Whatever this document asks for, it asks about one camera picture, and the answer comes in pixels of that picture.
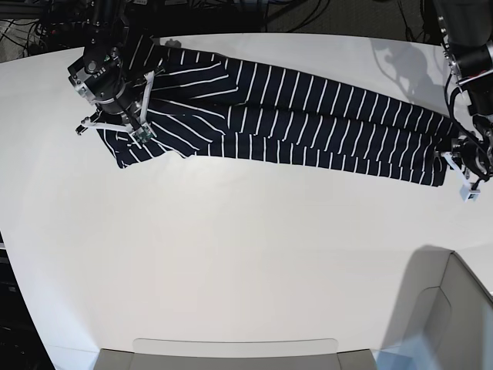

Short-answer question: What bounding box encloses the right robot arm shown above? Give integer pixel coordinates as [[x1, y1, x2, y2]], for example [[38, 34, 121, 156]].
[[68, 1, 136, 117]]

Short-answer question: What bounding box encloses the navy white striped T-shirt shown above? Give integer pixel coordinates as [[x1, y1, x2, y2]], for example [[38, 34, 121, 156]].
[[98, 36, 458, 187]]

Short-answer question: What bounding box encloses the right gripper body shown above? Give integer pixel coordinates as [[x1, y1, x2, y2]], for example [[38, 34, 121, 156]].
[[68, 49, 143, 118]]

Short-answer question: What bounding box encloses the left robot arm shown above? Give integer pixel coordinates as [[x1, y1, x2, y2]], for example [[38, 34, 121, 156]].
[[434, 1, 492, 181]]

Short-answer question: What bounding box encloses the black cable bundle left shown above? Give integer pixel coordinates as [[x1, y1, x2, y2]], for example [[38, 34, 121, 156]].
[[0, 0, 78, 62]]

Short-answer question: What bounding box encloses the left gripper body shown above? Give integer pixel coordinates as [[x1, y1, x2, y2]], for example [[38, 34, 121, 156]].
[[451, 134, 492, 176]]

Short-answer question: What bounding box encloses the grey plastic bin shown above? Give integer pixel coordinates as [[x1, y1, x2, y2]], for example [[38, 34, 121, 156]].
[[374, 246, 492, 369]]

